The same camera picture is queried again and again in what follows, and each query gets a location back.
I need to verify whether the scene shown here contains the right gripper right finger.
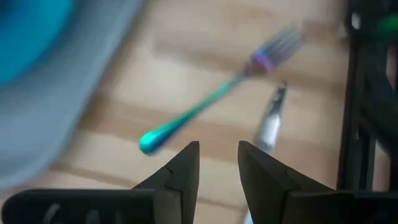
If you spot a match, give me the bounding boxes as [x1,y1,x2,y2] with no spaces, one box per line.
[238,140,398,224]

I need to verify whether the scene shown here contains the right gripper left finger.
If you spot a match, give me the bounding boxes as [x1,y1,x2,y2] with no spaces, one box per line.
[1,141,200,224]

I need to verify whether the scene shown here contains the silver knife teal handle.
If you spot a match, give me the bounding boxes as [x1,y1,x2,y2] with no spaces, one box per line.
[244,80,287,224]

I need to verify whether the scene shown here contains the iridescent teal fork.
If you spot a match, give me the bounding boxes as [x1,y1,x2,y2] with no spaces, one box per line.
[139,27,305,156]

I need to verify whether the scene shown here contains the light blue plate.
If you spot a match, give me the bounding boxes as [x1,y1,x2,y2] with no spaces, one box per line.
[0,0,75,86]

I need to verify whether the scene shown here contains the grey plastic tray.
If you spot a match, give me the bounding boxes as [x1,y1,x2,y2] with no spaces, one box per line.
[0,0,147,189]

